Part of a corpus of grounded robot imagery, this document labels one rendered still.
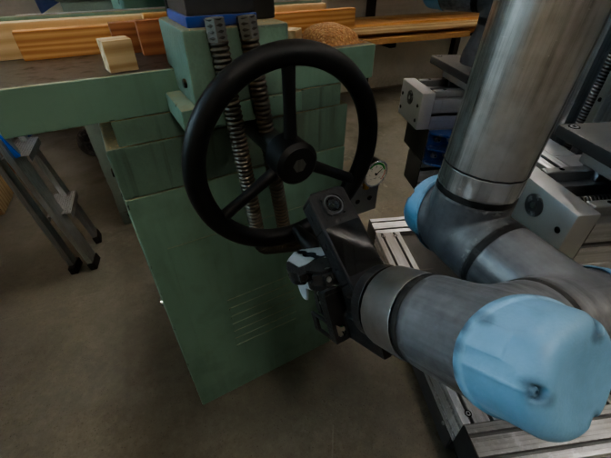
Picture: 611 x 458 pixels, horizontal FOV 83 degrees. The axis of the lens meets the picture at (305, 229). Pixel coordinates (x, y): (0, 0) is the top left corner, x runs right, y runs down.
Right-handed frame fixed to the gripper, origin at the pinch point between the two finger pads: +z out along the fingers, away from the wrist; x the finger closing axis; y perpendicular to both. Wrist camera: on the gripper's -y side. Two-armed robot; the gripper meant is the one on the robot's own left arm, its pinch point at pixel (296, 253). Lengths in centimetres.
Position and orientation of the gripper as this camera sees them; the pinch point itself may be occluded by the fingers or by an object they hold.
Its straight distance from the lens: 49.7
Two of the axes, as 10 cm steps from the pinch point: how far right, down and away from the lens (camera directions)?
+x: 8.7, -3.0, 3.9
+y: 2.5, 9.5, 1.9
